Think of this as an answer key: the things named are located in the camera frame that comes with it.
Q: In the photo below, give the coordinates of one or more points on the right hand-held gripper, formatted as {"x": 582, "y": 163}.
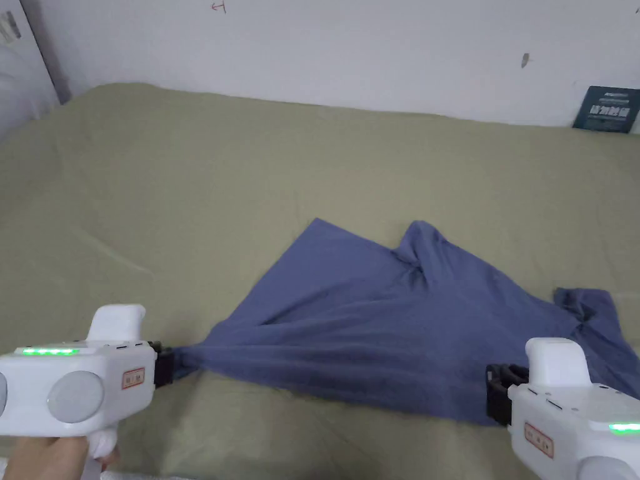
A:
{"x": 575, "y": 425}

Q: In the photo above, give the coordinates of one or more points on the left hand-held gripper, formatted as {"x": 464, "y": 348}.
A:
{"x": 75, "y": 380}

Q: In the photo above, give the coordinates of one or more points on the dark blue shirt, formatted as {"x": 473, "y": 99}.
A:
{"x": 380, "y": 330}

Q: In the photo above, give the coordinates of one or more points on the person's left hand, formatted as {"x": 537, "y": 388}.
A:
{"x": 40, "y": 457}

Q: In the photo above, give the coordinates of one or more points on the bed with beige sheet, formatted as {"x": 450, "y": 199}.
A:
{"x": 200, "y": 200}

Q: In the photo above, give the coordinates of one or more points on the dark teal card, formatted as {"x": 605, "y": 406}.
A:
{"x": 607, "y": 110}

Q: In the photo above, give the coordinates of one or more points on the white panel with grey edge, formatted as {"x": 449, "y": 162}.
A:
{"x": 37, "y": 35}

